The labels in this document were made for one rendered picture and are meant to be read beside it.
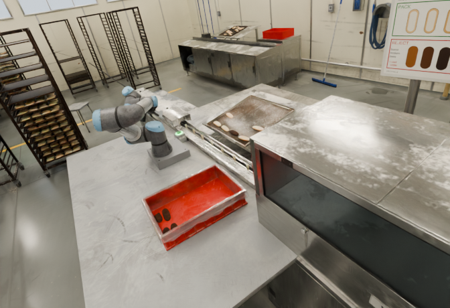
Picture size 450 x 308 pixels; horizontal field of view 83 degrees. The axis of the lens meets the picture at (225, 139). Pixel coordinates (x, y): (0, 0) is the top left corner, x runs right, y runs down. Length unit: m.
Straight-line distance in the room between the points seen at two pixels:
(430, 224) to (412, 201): 0.07
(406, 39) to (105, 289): 1.80
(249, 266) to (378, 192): 0.63
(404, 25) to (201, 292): 1.53
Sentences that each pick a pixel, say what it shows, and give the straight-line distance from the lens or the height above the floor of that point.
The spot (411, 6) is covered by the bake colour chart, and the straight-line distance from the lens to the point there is 1.60.
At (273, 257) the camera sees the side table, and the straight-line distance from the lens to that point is 1.21.
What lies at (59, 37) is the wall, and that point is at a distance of 8.53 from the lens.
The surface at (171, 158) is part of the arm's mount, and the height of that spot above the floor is 0.87.
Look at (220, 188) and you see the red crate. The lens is 1.53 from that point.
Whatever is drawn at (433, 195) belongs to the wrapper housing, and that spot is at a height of 1.30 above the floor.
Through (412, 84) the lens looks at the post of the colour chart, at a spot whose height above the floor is 1.25.
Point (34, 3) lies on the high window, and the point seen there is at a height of 2.23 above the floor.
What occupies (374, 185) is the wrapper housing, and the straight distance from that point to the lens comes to 0.81.
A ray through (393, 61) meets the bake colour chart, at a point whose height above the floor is 1.35.
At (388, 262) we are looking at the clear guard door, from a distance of 0.87.
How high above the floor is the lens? 1.82
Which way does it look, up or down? 30 degrees down
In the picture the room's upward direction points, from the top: 10 degrees counter-clockwise
